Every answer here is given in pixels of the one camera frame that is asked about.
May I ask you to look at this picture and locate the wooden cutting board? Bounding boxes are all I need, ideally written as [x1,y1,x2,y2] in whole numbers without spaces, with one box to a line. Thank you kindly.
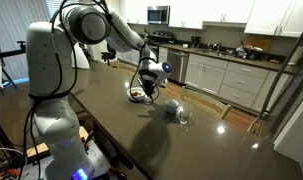
[247,34,274,51]

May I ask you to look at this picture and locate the black office chair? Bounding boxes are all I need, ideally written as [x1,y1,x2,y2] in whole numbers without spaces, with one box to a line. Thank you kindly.
[100,42,118,67]

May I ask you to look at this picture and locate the light gray cup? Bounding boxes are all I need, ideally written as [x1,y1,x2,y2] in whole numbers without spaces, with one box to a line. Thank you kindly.
[165,98,180,115]

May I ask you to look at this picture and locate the white window blinds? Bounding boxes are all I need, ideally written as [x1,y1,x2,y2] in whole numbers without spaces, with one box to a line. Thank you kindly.
[45,0,81,18]

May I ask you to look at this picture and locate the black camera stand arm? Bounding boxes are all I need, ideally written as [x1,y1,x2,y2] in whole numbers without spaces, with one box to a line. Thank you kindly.
[0,40,27,61]

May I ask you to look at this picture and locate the stainless steel microwave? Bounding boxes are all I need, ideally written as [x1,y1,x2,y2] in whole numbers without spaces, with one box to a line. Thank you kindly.
[146,5,171,26]

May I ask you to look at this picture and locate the gray vertical curtain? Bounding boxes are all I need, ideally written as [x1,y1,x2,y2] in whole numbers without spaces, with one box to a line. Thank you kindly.
[0,0,51,81]

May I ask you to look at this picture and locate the black coffee maker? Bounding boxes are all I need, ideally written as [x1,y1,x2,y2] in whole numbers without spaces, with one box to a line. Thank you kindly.
[190,35,202,49]

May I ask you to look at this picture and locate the white lower kitchen cabinets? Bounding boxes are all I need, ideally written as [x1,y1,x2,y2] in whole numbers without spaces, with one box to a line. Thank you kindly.
[184,53,292,113]

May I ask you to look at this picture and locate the white ceramic bowl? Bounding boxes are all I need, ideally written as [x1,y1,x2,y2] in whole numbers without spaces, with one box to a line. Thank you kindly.
[126,86,147,103]

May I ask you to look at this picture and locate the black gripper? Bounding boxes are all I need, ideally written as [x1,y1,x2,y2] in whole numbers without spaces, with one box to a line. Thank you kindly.
[137,75,156,98]

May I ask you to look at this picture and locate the black kitchen stove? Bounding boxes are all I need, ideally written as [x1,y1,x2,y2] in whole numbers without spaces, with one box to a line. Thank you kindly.
[147,30,176,64]

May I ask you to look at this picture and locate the stainless steel refrigerator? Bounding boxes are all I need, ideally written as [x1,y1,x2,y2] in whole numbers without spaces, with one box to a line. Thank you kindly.
[247,19,303,180]

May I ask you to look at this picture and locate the pale wooden chair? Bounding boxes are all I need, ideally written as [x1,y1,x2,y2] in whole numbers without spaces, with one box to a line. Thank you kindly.
[180,85,233,121]

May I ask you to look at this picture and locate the white upper kitchen cabinets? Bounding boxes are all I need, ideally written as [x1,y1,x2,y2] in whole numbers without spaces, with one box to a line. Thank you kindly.
[119,0,303,39]

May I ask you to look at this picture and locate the white molded chair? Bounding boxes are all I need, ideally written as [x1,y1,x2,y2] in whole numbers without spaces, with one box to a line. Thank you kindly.
[70,43,91,70]

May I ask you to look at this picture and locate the metal sink faucet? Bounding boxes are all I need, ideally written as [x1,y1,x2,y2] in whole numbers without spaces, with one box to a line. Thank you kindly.
[212,41,222,53]

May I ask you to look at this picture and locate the narrow white cabinet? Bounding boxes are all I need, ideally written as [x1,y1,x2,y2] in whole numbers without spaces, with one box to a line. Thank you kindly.
[157,46,169,88]

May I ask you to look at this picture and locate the wooden base board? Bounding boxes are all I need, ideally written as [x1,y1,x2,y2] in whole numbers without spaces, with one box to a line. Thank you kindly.
[25,128,91,158]

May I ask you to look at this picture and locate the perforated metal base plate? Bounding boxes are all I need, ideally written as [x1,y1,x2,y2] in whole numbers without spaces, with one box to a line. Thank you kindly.
[19,139,113,180]

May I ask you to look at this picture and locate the clear drinking glass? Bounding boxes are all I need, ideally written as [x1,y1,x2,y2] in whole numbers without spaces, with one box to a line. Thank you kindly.
[178,109,193,127]

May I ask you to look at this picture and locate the pile of dishes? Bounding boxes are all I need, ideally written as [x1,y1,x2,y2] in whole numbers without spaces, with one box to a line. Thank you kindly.
[235,44,264,61]

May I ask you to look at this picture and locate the orange cable bundle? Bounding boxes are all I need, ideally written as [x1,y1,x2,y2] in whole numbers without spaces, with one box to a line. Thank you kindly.
[0,168,23,180]

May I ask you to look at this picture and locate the white kitchen cabinets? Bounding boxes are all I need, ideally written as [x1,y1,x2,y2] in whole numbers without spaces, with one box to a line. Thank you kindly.
[119,0,303,39]
[184,53,292,113]

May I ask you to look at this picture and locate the stainless steel dishwasher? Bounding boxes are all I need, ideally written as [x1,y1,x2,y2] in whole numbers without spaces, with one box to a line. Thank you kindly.
[166,49,190,84]

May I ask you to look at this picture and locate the dark kitchen countertop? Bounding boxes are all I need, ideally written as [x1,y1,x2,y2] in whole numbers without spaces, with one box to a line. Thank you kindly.
[169,43,299,75]

